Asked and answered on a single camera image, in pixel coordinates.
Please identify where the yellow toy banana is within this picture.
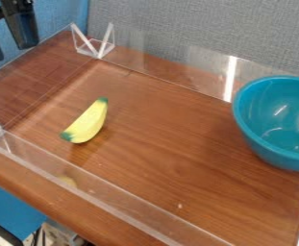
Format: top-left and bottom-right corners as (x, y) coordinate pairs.
(60, 97), (108, 143)

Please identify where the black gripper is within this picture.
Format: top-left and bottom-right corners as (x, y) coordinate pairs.
(0, 0), (40, 61)

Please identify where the clear acrylic back barrier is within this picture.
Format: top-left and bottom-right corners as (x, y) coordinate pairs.
(104, 46), (285, 102)

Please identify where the clear acrylic barrier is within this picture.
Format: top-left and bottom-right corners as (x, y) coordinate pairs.
(0, 131), (233, 246)
(104, 46), (285, 102)

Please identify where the blue plastic bowl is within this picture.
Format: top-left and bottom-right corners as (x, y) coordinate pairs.
(233, 75), (299, 171)

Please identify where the clear acrylic corner bracket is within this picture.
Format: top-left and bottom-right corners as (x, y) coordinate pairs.
(71, 23), (116, 60)

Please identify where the clear acrylic front barrier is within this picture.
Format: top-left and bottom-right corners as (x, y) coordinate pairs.
(0, 131), (233, 246)

